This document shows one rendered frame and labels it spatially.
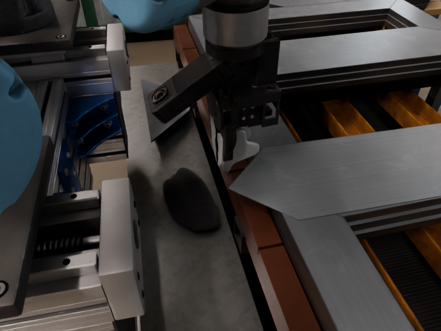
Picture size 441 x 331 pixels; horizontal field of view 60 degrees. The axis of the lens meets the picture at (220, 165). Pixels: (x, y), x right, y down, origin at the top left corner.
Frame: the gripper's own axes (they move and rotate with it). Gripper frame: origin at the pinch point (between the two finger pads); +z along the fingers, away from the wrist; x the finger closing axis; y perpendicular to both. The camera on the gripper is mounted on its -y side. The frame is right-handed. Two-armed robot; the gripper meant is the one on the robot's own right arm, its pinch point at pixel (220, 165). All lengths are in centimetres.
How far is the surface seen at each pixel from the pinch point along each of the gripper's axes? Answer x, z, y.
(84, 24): 259, 77, -30
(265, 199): -3.6, 6.0, 6.3
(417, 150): -0.1, 6.8, 37.6
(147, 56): 232, 97, 10
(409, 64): 32, 9, 60
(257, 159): 5.8, 6.2, 8.5
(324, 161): 1.9, 6.4, 19.7
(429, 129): 4.9, 7.0, 44.3
